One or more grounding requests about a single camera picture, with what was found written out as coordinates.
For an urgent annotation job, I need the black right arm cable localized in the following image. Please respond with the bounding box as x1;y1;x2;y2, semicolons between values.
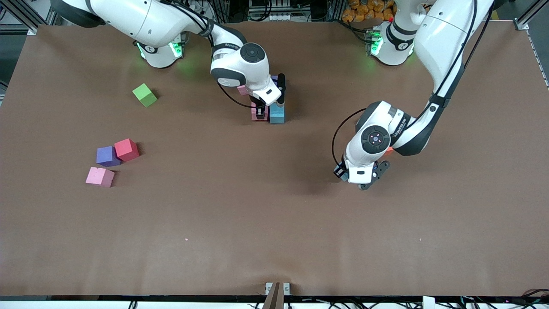
217;82;254;109

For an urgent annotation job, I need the bag of orange items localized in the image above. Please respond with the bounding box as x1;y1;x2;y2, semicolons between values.
342;0;397;23

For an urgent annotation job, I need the white metal bracket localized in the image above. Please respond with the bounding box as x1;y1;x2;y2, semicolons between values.
265;282;290;296

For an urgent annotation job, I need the white electrical device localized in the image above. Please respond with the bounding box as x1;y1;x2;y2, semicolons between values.
249;0;292;22

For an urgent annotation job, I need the white power strip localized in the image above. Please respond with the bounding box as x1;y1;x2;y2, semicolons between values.
189;0;215;22

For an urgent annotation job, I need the aluminium table side rail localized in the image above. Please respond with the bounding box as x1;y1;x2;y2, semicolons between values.
527;31;549;88

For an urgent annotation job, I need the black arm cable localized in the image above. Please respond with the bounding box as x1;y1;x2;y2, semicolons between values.
332;107;368;167
217;82;254;109

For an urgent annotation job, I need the green foam block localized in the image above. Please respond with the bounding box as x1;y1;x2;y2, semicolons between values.
132;83;158;108

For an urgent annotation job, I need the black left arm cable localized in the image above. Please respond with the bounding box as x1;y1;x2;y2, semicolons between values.
332;107;368;167

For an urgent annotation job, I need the brown pole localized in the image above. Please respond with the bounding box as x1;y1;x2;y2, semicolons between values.
262;282;284;309

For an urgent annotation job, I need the red foam block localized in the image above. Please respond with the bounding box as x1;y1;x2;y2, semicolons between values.
114;138;140;162

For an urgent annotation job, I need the aluminium frame profile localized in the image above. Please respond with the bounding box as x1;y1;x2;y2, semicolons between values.
517;0;549;26

